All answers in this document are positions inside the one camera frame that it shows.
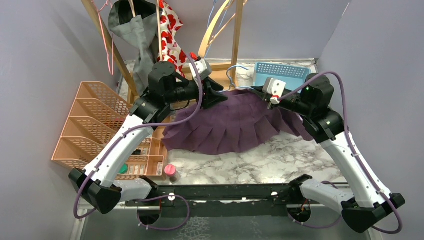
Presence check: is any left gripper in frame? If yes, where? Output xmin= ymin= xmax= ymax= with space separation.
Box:
xmin=164 ymin=75 xmax=229 ymax=109

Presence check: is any blue wire hanger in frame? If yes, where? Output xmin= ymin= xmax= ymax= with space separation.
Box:
xmin=198 ymin=0 xmax=234 ymax=57
xmin=219 ymin=64 xmax=253 ymax=93

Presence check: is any blue plastic basket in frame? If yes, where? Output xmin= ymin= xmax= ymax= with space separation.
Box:
xmin=253 ymin=62 xmax=312 ymax=91

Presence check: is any wooden clothes rack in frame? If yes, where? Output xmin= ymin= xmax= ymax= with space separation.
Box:
xmin=81 ymin=0 xmax=246 ymax=108

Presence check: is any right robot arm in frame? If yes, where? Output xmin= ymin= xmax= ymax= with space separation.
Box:
xmin=271 ymin=72 xmax=406 ymax=235

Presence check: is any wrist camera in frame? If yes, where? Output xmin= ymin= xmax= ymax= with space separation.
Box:
xmin=189 ymin=52 xmax=212 ymax=81
xmin=262 ymin=77 xmax=287 ymax=110

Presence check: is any purple cloth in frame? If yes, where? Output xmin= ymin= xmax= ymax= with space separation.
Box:
xmin=162 ymin=89 xmax=313 ymax=156

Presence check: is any wooden hanger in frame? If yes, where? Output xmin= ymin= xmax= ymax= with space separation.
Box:
xmin=198 ymin=0 xmax=249 ymax=60
xmin=128 ymin=0 xmax=136 ymax=18
xmin=156 ymin=0 xmax=164 ymax=62

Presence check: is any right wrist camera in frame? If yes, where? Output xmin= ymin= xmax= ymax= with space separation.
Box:
xmin=262 ymin=77 xmax=287 ymax=110

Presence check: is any pink capped bottle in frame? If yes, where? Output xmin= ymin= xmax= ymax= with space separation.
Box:
xmin=164 ymin=164 xmax=180 ymax=183

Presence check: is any grey skirt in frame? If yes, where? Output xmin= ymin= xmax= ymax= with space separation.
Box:
xmin=108 ymin=0 xmax=159 ymax=95

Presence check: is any red poppy print cloth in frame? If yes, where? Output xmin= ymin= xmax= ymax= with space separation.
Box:
xmin=159 ymin=0 xmax=188 ymax=77

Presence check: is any peach compartment tray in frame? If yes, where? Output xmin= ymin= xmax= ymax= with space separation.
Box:
xmin=118 ymin=126 xmax=168 ymax=181

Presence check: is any pink wire hanger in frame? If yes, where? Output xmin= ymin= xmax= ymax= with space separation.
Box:
xmin=91 ymin=0 xmax=115 ymax=76

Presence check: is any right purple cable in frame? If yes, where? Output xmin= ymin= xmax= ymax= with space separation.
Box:
xmin=276 ymin=71 xmax=404 ymax=235

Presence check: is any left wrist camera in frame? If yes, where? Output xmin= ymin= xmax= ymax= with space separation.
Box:
xmin=189 ymin=52 xmax=212 ymax=81

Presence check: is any peach plastic file organizer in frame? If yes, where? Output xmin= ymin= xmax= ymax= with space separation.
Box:
xmin=51 ymin=81 xmax=131 ymax=170

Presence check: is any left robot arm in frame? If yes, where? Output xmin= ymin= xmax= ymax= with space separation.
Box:
xmin=68 ymin=58 xmax=227 ymax=214

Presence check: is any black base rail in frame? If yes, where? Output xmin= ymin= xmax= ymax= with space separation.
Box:
xmin=125 ymin=183 xmax=308 ymax=218

